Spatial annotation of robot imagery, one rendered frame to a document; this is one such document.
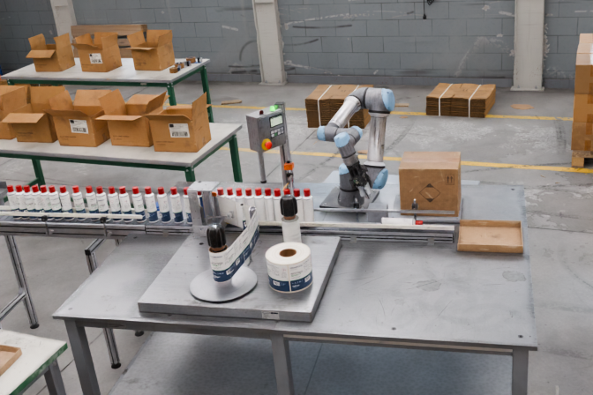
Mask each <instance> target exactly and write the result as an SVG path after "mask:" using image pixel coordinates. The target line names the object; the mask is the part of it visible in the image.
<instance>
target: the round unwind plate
mask: <svg viewBox="0 0 593 395"><path fill-rule="evenodd" d="M232 279H233V282H232V284H230V285H229V286H227V287H217V286H215V285H214V279H213V274H212V268H211V269H209V270H206V271H204V272H202V273H200V274H199V275H198V276H196V277H195V278H194V279H193V280H192V282H191V284H190V290H191V293H192V294H193V295H194V296H195V297H197V298H199V299H201V300H204V301H209V302H222V301H227V300H232V299H235V298H237V297H240V296H242V295H244V294H246V293H248V292H249V291H251V290H252V289H253V288H254V286H255V285H256V283H257V275H256V273H255V272H254V271H253V270H251V269H249V268H247V267H244V266H241V267H240V268H239V269H238V271H237V272H236V273H235V275H234V276H233V277H232Z"/></svg>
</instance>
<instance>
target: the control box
mask: <svg viewBox="0 0 593 395"><path fill-rule="evenodd" d="M261 110H263V111H264V115H262V116H260V115H259V110H258V111H255V112H253V113H250V114H248V115H246V122H247V130H248V137H249V143H250V149H251V150H253V151H255V152H258V153H263V152H266V151H269V150H271V149H274V148H275V147H278V146H280V145H284V144H286V136H285V128H284V133H283V134H281V135H279V136H276V137H274V138H271V133H270V131H271V130H274V129H277V128H280V127H282V126H283V127H284V120H283V111H282V110H281V109H279V108H278V109H276V110H275V111H270V107H268V108H263V109H261ZM280 113H282V121H283V124H280V125H277V126H274V127H273V128H270V122H269V117H271V116H276V115H278V114H280ZM268 141H269V142H271V143H272V147H271V148H270V149H266V147H265V143H266V142H268Z"/></svg>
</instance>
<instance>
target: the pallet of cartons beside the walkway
mask: <svg viewBox="0 0 593 395"><path fill-rule="evenodd" d="M571 150H573V152H572V168H584V158H593V34H580V43H579V46H578V49H577V55H576V66H575V82H574V115H573V123H572V141H571Z"/></svg>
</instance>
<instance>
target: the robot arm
mask: <svg viewBox="0 0 593 395"><path fill-rule="evenodd" d="M394 104H395V102H394V94H393V92H392V91H391V90H389V89H385V88H370V87H362V88H359V89H357V90H356V91H354V92H352V93H351V94H349V95H348V96H347V97H346V99H345V100H344V104H343V105H342V107H341V108H340V109H339V110H338V112H337V113H336V114H335V115H334V117H333V118H332V119H331V121H330V122H329V123H328V125H327V126H319V128H318V131H317V137H318V139H319V140H321V141H325V142H326V141H328V142H335V145H336V146H337V148H338V150H339V153H340V155H341V157H342V160H343V162H344V163H342V164H341V165H340V166H339V178H340V191H339V195H338V198H337V203H338V205H340V206H343V207H354V206H353V204H354V202H355V198H357V202H359V204H360V205H362V204H363V203H364V198H367V199H370V198H371V195H372V189H374V190H381V189H383V188H384V187H385V185H386V183H387V178H388V170H387V169H386V168H385V166H386V165H385V164H384V163H383V154H384V145H385V135H386V126H387V117H388V116H389V115H390V112H391V111H393V110H394ZM362 108H365V109H369V111H368V113H369V114H370V116H371V123H370V133H369V143H368V153H367V161H366V162H365V163H364V164H363V165H361V164H360V161H359V159H358V154H357V153H356V150H355V148H354V146H355V144H356V143H357V142H358V141H359V140H360V138H361V137H362V136H363V132H362V130H361V129H360V128H359V127H357V126H352V127H350V128H349V129H345V128H343V127H344V126H345V125H346V123H347V122H348V121H349V119H350V118H351V117H352V116H353V115H354V114H355V112H357V111H358V110H359V109H362ZM364 188H366V190H365V189H364ZM366 191H367V193H366Z"/></svg>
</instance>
